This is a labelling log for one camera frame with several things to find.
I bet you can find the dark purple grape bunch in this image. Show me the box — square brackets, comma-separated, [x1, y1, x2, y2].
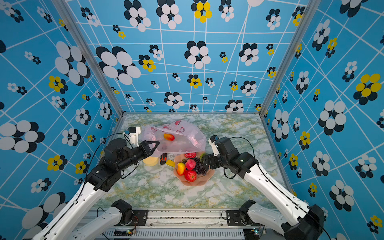
[194, 160, 207, 176]

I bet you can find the red apple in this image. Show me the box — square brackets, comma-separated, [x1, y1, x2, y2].
[184, 170, 198, 183]

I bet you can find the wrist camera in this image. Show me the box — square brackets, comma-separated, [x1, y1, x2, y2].
[123, 127, 141, 149]
[209, 135, 219, 156]

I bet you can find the orange yellow mango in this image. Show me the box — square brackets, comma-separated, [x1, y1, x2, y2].
[164, 133, 175, 142]

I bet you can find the small yellow red mango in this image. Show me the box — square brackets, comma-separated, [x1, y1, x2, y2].
[177, 162, 186, 176]

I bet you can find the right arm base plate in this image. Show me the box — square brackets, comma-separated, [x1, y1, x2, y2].
[225, 210, 260, 227]

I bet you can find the pink plastic bag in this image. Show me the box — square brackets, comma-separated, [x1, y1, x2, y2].
[139, 120, 207, 157]

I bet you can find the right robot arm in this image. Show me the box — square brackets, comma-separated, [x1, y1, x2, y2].
[203, 135, 325, 240]

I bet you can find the red strawberry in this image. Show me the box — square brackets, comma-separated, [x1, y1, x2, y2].
[185, 153, 197, 159]

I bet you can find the yellow round sponge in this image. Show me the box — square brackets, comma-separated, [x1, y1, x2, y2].
[143, 157, 160, 167]

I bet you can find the pink scalloped fruit plate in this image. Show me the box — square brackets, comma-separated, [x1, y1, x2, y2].
[173, 152, 215, 186]

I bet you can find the aluminium front rail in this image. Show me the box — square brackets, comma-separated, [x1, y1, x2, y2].
[83, 207, 319, 240]

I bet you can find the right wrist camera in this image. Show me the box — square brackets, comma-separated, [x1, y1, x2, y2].
[209, 135, 219, 156]

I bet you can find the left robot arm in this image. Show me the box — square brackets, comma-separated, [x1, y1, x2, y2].
[33, 139, 160, 240]

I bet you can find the left green circuit board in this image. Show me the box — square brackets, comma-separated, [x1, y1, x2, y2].
[114, 229, 137, 237]

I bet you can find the pink peach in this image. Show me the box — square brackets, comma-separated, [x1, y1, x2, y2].
[185, 159, 197, 171]

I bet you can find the green circuit board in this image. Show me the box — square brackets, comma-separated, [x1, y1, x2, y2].
[243, 229, 260, 240]
[114, 229, 137, 237]

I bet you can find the yellow flat piece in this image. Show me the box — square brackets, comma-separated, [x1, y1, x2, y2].
[166, 160, 176, 168]

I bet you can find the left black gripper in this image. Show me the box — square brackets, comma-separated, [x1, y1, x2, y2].
[118, 139, 160, 173]

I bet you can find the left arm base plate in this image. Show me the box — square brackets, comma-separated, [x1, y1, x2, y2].
[117, 210, 149, 227]

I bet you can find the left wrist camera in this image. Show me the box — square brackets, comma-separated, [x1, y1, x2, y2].
[123, 127, 141, 149]

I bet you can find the right green circuit board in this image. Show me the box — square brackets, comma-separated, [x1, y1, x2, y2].
[243, 229, 260, 240]

